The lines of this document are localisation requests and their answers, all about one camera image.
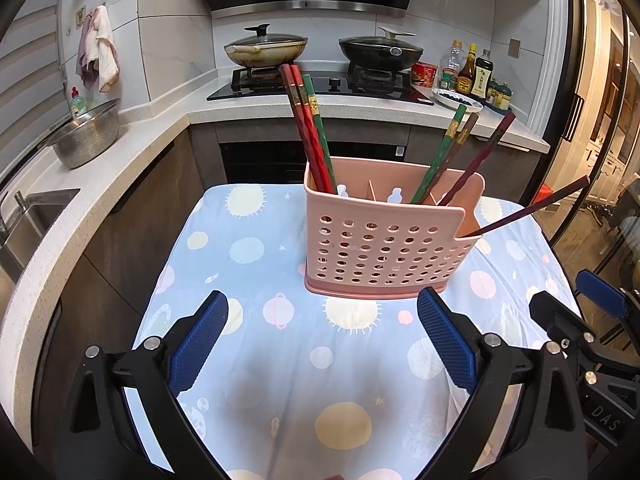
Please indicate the green chopstick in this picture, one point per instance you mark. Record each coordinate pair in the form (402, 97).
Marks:
(444, 146)
(316, 116)

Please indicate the pink perforated utensil holder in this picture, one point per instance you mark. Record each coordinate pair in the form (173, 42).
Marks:
(373, 242)

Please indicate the brown sauce bottle yellow cap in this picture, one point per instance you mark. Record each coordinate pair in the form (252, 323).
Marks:
(466, 75)

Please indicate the red instant noodle cup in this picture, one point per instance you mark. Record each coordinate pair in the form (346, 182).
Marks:
(424, 74)

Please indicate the clear plastic oil bottle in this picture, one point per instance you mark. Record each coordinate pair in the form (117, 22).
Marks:
(450, 66)

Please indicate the brown chopstick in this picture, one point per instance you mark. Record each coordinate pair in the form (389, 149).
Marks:
(459, 140)

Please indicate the dark soy sauce bottle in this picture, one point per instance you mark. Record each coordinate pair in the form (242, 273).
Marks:
(484, 68)

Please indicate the dark maroon chopstick in holder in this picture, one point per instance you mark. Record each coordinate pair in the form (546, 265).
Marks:
(479, 158)

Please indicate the dark red chopstick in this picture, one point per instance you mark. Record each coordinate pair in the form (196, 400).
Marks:
(568, 190)

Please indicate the pink hanging towel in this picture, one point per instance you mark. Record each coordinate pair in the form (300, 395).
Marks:
(97, 62)

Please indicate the beige frying pan with lid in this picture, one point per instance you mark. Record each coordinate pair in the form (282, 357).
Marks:
(265, 49)

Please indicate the black gas stove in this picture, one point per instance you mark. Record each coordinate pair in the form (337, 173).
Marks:
(355, 81)

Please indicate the green dish soap bottle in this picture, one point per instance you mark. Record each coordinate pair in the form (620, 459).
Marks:
(78, 104)

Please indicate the red chopstick in holder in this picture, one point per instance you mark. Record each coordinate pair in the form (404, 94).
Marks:
(297, 109)

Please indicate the seasoning jar set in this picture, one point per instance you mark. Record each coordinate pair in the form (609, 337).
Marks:
(499, 96)

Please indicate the white plate with food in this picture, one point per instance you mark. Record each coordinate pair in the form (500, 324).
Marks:
(453, 100)

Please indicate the black wok with lid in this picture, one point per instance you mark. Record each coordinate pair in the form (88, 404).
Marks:
(387, 52)

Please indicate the stainless steel sink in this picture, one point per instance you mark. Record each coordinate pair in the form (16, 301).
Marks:
(22, 233)

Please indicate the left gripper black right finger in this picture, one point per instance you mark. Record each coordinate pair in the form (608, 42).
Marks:
(453, 336)

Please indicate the light blue patterned tablecloth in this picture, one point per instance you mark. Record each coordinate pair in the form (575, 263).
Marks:
(306, 386)

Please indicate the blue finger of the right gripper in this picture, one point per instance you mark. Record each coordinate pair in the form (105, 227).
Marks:
(605, 296)

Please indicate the stainless steel bowl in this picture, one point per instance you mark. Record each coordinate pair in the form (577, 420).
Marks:
(85, 137)

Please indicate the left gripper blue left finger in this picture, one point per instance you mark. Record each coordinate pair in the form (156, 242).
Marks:
(191, 339)

